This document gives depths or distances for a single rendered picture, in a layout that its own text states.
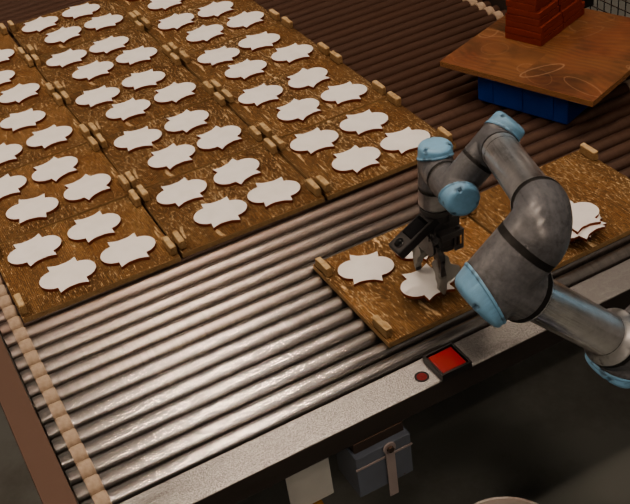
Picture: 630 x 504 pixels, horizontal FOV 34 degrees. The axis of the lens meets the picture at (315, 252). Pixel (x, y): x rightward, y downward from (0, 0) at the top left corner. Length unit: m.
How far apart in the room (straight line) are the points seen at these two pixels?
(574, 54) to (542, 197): 1.41
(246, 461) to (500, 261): 0.69
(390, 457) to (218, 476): 0.38
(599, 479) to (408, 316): 1.11
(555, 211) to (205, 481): 0.86
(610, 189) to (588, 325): 0.84
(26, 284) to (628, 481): 1.80
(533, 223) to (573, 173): 1.06
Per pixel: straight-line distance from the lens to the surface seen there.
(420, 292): 2.34
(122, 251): 2.68
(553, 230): 1.73
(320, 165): 2.87
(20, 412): 2.31
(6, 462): 3.61
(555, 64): 3.07
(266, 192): 2.78
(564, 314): 1.87
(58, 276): 2.66
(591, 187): 2.72
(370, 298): 2.39
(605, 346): 2.00
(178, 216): 2.77
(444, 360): 2.23
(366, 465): 2.21
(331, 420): 2.15
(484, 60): 3.11
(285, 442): 2.12
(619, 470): 3.27
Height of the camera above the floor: 2.46
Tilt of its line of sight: 37 degrees down
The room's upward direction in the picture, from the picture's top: 8 degrees counter-clockwise
